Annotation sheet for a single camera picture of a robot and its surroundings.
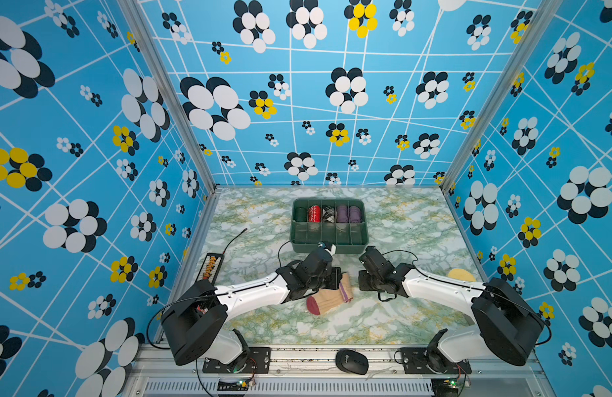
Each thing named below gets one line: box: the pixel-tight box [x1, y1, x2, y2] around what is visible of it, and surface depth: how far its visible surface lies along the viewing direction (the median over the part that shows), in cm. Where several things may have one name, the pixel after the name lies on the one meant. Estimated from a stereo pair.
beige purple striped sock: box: [306, 272, 354, 316], surface depth 86 cm
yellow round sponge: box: [447, 267, 477, 283], surface depth 91 cm
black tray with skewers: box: [195, 252, 225, 286], surface depth 94 cm
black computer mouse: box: [335, 349, 369, 375], surface depth 73 cm
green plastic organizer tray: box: [289, 197, 369, 254], surface depth 105 cm
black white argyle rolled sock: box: [321, 205, 335, 224], surface depth 104 cm
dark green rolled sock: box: [292, 206, 308, 223], surface depth 106 cm
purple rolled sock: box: [336, 204, 349, 223], surface depth 105 cm
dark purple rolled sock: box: [349, 205, 362, 224], surface depth 104 cm
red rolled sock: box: [308, 204, 322, 223], surface depth 104 cm
